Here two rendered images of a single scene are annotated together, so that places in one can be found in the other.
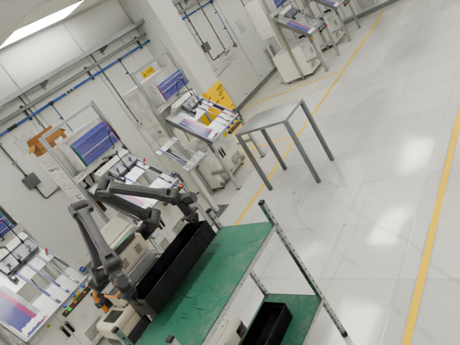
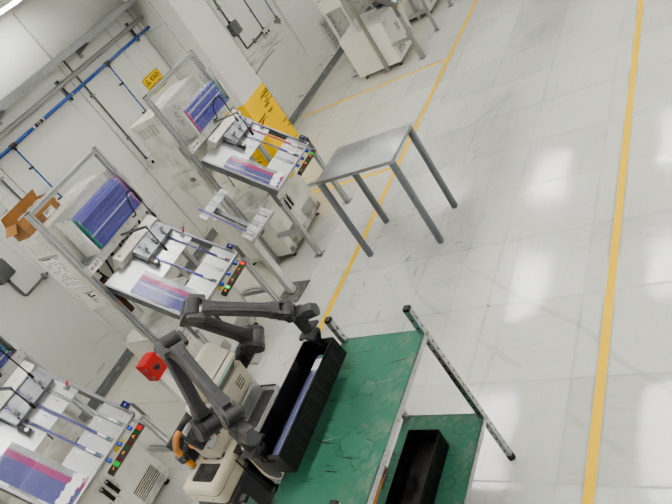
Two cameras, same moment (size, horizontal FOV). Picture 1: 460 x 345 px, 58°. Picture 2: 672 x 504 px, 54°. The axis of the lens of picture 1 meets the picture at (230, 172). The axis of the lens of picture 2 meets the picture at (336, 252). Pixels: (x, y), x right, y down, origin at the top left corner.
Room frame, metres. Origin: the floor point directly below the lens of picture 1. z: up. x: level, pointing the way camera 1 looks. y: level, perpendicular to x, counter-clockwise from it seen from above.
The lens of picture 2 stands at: (-0.17, 0.15, 2.69)
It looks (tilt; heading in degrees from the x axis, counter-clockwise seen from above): 28 degrees down; 357
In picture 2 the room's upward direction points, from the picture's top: 36 degrees counter-clockwise
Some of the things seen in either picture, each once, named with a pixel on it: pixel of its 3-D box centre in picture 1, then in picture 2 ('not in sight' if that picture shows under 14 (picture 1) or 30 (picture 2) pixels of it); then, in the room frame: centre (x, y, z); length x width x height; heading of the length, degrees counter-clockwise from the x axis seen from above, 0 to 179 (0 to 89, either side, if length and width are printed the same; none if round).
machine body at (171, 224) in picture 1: (147, 231); (195, 330); (4.69, 1.21, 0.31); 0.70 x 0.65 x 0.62; 134
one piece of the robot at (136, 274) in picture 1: (150, 275); (260, 415); (2.23, 0.73, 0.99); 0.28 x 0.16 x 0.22; 134
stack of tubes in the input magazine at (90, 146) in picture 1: (93, 144); (104, 213); (4.64, 1.08, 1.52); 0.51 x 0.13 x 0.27; 134
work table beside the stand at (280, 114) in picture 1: (285, 146); (388, 193); (4.33, -0.67, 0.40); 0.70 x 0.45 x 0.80; 42
